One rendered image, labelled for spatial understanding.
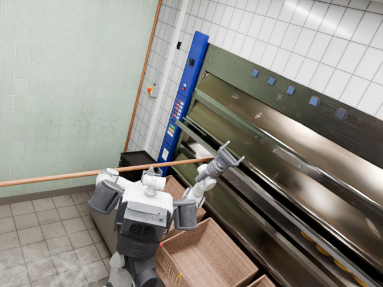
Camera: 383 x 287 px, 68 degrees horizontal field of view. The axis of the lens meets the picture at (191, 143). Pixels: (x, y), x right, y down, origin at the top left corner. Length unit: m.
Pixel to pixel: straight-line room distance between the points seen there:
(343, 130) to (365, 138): 0.11
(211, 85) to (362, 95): 1.13
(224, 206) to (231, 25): 1.40
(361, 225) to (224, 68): 1.39
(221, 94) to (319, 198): 1.03
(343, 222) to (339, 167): 0.31
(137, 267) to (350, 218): 1.18
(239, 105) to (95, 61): 1.50
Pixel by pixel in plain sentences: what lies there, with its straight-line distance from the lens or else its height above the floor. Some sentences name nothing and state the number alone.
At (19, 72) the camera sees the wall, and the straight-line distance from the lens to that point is 2.83.
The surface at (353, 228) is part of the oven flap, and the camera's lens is 1.83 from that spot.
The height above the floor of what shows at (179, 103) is 1.52.
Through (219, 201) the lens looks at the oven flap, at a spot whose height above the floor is 1.01.
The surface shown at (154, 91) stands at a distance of 2.92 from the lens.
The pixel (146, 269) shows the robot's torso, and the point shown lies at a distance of 1.67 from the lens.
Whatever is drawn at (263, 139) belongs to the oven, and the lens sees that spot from 2.01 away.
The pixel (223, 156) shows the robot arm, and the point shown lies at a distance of 1.47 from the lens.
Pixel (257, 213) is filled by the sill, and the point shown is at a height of 1.18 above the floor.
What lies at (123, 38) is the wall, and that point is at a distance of 2.99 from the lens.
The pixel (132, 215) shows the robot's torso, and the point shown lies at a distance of 1.37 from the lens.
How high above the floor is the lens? 2.30
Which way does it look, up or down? 24 degrees down
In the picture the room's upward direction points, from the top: 19 degrees clockwise
